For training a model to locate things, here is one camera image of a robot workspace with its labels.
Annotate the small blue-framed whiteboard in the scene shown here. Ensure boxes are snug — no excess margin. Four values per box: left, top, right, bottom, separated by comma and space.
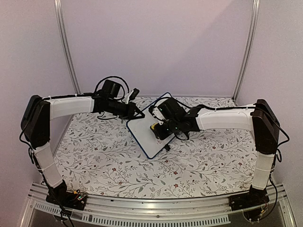
126, 92, 175, 159

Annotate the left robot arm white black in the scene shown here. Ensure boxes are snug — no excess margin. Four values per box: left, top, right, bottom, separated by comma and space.
19, 93, 145, 205

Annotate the wire whiteboard stand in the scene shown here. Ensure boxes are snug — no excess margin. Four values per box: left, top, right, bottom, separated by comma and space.
164, 144, 170, 151

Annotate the right black cable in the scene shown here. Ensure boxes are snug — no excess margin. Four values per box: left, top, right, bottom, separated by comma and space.
255, 108, 291, 163

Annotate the right aluminium frame post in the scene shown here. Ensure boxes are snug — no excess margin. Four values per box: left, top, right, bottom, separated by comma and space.
232, 0, 260, 102

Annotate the left aluminium frame post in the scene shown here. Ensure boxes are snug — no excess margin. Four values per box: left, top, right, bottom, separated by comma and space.
53, 0, 81, 94

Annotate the left black cable loop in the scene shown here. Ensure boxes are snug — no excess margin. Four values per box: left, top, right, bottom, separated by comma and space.
94, 75, 130, 100

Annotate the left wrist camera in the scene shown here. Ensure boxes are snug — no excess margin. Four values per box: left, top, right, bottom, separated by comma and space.
122, 88, 140, 104

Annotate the front aluminium rail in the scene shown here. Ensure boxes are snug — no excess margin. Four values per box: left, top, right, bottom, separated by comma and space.
20, 183, 297, 227

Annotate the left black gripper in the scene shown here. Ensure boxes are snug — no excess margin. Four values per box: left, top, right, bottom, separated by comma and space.
108, 99, 145, 121

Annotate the yellow black eraser sponge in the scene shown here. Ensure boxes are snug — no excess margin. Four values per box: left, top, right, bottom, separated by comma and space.
150, 123, 158, 130

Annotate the floral patterned table mat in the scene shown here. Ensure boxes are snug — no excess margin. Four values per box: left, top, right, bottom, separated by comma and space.
45, 96, 270, 199

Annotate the aluminium frame post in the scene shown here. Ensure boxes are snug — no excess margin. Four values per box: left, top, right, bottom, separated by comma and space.
232, 0, 260, 102
53, 0, 81, 94

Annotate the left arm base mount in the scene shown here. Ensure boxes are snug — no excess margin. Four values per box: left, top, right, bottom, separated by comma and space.
46, 189, 88, 210

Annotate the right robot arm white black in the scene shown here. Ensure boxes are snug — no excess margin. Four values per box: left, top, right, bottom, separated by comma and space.
149, 98, 283, 206

